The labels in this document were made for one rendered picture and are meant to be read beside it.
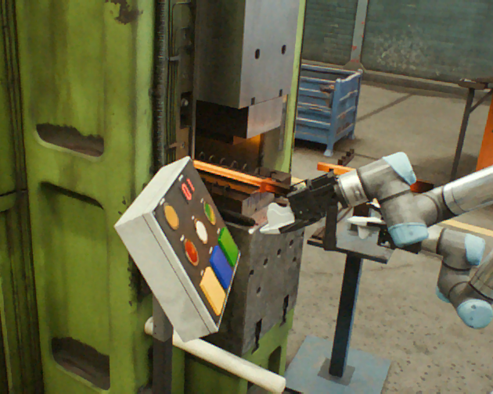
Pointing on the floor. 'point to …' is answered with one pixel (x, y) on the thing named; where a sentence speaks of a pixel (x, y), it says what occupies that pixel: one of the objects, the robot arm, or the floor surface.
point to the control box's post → (162, 349)
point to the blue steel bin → (327, 105)
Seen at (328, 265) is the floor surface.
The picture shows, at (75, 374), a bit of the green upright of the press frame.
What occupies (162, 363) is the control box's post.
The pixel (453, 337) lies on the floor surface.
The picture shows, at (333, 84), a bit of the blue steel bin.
